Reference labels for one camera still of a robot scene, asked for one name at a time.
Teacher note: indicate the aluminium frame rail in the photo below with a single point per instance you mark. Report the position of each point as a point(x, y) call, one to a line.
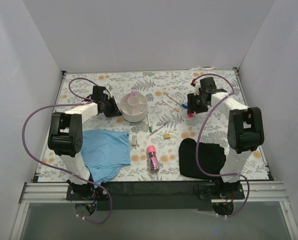
point(260, 191)

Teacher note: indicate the white marker green cap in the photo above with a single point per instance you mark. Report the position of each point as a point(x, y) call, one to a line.
point(149, 123)

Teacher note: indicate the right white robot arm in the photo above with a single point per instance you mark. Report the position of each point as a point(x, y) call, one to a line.
point(244, 133)

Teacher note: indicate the pink capped glue tube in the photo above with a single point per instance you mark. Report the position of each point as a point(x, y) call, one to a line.
point(153, 163)

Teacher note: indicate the light blue cloth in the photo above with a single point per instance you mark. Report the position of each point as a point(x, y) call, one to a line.
point(105, 152)

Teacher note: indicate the white marker orange cap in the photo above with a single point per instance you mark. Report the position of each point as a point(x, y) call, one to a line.
point(170, 105)

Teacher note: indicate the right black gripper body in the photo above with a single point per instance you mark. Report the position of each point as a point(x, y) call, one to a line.
point(194, 104)

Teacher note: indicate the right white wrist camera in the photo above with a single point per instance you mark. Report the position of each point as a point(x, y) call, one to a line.
point(196, 84)

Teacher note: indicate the white round divided organizer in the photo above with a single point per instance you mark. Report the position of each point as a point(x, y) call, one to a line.
point(134, 108)

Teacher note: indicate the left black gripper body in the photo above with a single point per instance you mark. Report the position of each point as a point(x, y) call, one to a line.
point(112, 108)

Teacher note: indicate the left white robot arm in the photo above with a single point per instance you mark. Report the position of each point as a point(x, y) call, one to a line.
point(66, 136)

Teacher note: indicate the white marker blue cap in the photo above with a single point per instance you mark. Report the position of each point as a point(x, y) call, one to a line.
point(177, 101)

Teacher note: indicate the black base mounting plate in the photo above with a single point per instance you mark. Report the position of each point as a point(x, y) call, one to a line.
point(156, 195)

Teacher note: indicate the beige eraser block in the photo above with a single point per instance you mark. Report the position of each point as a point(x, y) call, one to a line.
point(134, 140)

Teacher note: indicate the black cloth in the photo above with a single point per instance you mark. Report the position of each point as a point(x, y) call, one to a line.
point(211, 159)

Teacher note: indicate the floral patterned table mat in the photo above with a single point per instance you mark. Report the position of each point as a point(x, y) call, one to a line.
point(154, 86)

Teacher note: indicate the purple highlighter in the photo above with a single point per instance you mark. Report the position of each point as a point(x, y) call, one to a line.
point(132, 93)

